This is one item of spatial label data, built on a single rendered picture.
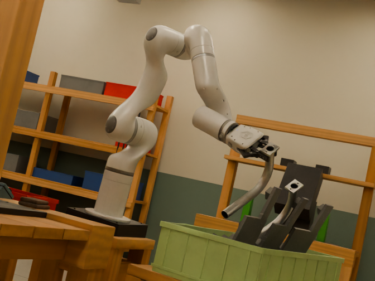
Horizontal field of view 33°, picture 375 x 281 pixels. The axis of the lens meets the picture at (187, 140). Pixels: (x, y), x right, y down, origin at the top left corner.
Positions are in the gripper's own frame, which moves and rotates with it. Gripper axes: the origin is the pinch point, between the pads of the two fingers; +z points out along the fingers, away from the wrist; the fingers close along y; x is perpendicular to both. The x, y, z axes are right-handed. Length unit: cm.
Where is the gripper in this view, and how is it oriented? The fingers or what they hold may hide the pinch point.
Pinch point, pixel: (268, 153)
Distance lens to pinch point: 212.3
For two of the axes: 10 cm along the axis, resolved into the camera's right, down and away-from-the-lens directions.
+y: 6.9, -5.0, 5.3
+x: 0.5, 7.6, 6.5
